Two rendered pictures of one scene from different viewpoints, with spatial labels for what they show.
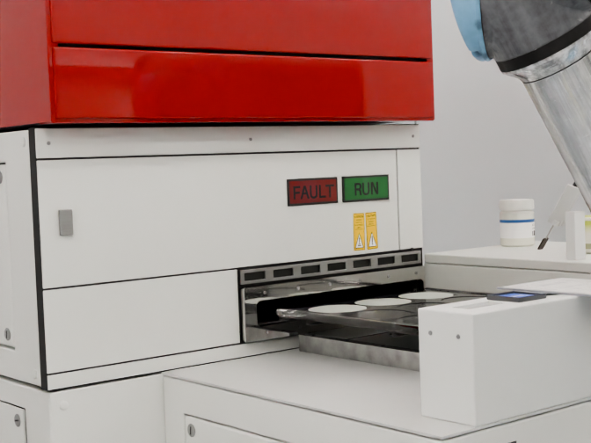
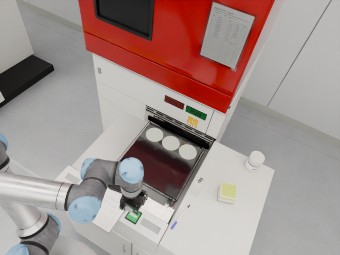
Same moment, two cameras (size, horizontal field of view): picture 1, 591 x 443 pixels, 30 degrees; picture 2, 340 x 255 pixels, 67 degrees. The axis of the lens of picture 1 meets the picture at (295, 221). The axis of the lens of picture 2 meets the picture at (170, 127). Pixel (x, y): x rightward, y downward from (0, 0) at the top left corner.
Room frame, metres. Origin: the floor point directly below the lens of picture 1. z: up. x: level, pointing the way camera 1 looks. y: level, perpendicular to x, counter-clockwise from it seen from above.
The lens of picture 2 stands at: (1.50, -0.86, 2.07)
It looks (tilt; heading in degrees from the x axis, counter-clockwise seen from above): 51 degrees down; 59
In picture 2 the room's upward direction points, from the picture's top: 11 degrees clockwise
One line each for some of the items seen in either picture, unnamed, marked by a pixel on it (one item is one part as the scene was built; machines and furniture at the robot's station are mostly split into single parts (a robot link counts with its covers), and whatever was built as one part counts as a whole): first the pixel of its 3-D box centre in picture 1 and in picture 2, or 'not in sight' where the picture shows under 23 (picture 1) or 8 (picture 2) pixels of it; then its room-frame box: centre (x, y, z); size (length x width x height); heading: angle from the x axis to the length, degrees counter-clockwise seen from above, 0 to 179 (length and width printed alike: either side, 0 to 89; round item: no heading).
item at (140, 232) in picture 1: (254, 240); (153, 101); (1.92, 0.07, 1.02); 0.82 x 0.03 x 0.40; 129
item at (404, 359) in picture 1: (402, 358); not in sight; (1.75, -0.16, 0.84); 0.50 x 0.02 x 0.03; 39
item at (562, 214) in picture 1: (567, 221); (199, 183); (1.94, -0.48, 1.03); 0.06 x 0.04 x 0.13; 39
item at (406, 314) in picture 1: (426, 308); (161, 157); (1.87, -0.22, 0.90); 0.34 x 0.34 x 0.01; 39
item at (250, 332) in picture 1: (339, 301); (176, 130); (2.02, -0.07, 0.89); 0.44 x 0.02 x 0.10; 129
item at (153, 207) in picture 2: not in sight; (137, 201); (1.67, -0.40, 0.87); 0.36 x 0.08 x 0.03; 129
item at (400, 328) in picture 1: (348, 321); (133, 142); (1.75, -0.08, 0.90); 0.37 x 0.01 x 0.01; 39
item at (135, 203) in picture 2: not in sight; (133, 196); (1.62, -0.49, 1.16); 0.09 x 0.08 x 0.12; 129
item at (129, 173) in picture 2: not in sight; (130, 174); (1.61, -0.48, 1.32); 0.09 x 0.08 x 0.11; 152
